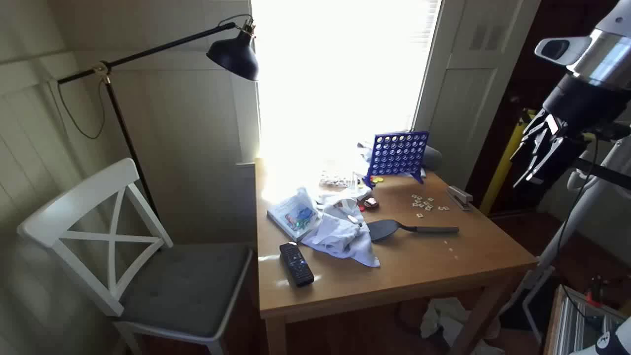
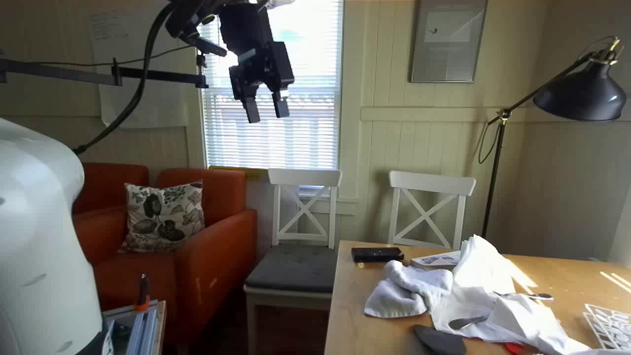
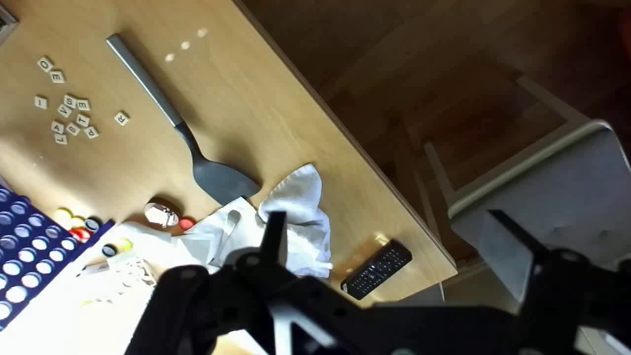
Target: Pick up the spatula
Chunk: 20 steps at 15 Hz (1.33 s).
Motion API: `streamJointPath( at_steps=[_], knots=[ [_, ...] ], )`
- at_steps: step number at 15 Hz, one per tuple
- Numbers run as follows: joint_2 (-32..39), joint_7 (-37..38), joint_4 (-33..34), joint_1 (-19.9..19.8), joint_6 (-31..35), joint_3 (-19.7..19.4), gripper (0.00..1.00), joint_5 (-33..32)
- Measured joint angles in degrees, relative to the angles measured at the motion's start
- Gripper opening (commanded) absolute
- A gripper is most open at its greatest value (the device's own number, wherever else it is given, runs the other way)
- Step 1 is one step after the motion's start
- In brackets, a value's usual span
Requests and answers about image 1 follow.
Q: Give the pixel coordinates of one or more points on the white wooden chair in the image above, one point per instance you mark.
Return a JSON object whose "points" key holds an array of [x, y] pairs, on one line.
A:
{"points": [[86, 210]]}

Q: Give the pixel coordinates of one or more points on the white rag on floor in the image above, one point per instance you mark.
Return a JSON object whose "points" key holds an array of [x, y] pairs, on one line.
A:
{"points": [[447, 319]]}

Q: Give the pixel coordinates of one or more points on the black spatula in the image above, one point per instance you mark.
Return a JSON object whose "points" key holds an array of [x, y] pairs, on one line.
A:
{"points": [[388, 230]]}

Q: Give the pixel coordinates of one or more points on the white crumpled cloth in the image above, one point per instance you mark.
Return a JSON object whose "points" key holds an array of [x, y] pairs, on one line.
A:
{"points": [[342, 230]]}

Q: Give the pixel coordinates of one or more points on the white camera stand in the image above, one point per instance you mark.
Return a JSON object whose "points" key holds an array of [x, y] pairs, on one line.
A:
{"points": [[579, 210]]}

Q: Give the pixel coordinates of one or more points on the scattered white small pieces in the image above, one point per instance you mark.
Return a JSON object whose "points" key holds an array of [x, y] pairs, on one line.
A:
{"points": [[423, 204]]}

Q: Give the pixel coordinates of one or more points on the black remote control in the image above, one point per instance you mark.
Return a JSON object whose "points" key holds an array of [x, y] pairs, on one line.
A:
{"points": [[297, 265]]}

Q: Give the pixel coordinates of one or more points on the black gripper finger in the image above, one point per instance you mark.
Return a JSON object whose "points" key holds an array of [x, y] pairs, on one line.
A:
{"points": [[549, 165], [539, 135]]}

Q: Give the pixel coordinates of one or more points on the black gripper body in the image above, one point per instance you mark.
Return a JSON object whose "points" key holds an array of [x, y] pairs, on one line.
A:
{"points": [[583, 106]]}

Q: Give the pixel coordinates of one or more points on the blue connect four grid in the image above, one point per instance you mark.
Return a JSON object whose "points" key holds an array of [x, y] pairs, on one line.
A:
{"points": [[397, 155]]}

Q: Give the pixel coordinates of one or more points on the black floor lamp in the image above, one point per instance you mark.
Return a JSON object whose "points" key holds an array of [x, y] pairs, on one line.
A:
{"points": [[234, 56]]}

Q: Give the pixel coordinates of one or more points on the clear bag of pieces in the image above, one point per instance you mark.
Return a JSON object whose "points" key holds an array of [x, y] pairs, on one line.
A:
{"points": [[336, 180]]}

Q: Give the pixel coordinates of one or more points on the yellow pole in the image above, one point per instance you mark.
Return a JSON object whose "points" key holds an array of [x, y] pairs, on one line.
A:
{"points": [[504, 165]]}

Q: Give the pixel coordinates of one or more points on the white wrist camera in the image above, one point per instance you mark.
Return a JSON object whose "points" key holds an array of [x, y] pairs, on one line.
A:
{"points": [[559, 50]]}

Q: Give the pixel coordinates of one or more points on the white illustrated booklet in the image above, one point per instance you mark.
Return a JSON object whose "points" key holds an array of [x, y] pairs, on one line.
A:
{"points": [[293, 216]]}

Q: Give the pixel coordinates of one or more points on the open cardboard box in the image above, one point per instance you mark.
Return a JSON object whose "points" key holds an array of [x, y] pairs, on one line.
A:
{"points": [[579, 322]]}

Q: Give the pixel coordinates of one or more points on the grey seat cushion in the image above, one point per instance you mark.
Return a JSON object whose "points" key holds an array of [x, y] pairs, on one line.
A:
{"points": [[188, 287]]}

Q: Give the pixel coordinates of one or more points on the grey round object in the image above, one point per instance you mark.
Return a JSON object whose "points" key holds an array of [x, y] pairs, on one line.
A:
{"points": [[433, 159]]}

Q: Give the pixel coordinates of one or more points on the white shutter door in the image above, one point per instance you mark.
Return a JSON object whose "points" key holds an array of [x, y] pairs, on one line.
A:
{"points": [[476, 80]]}

